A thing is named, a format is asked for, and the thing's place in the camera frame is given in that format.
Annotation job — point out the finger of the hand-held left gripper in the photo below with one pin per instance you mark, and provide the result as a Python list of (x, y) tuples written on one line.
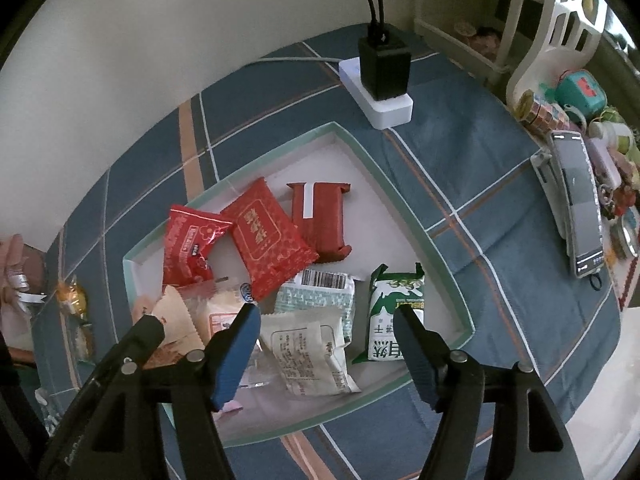
[(145, 335)]

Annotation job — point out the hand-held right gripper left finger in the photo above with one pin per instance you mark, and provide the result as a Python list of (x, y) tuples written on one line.
[(237, 355)]

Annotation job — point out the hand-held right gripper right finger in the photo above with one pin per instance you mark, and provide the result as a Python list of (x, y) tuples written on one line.
[(415, 355)]

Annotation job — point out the beige snack packet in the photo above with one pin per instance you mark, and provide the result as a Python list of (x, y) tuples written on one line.
[(172, 320)]

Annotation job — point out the clear bun packet blue label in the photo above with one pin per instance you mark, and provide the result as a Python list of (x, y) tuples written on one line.
[(220, 310)]

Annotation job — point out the green white biscuit packet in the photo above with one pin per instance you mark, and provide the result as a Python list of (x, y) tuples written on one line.
[(395, 310)]

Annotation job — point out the white paper-look snack packet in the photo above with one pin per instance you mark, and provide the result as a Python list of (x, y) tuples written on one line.
[(305, 355)]

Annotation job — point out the pale green barcode packet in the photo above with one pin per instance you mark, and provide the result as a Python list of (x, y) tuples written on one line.
[(315, 300)]

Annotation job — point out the small red flower-print packet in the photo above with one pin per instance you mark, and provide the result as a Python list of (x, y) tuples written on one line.
[(190, 240)]

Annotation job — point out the long red gold-print packet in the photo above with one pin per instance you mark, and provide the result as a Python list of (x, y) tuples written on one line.
[(265, 240)]

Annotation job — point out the teal shallow cardboard box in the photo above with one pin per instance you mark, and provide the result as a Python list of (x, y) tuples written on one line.
[(380, 230)]

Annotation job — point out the dark red packet white label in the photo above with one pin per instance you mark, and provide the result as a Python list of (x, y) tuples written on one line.
[(325, 220)]

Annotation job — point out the orange clear-wrapped snack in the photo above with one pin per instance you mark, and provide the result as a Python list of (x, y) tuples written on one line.
[(75, 300)]

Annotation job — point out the pink flower bouquet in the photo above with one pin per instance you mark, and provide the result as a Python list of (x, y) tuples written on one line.
[(20, 275)]

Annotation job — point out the white phone holder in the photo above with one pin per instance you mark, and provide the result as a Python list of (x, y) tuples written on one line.
[(550, 185)]

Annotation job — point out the smartphone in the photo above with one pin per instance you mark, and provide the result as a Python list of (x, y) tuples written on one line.
[(580, 200)]

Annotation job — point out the white power strip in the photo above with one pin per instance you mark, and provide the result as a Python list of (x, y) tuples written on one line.
[(390, 110)]

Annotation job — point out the patterned tape roll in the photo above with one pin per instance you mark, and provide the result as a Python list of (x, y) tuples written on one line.
[(540, 112)]

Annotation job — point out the black charger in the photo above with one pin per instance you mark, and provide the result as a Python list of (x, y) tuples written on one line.
[(385, 65)]

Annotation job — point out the teal toy box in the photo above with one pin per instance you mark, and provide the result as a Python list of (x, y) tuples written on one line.
[(582, 92)]

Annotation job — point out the white plastic chair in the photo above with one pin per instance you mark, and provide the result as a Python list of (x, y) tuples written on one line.
[(555, 35)]

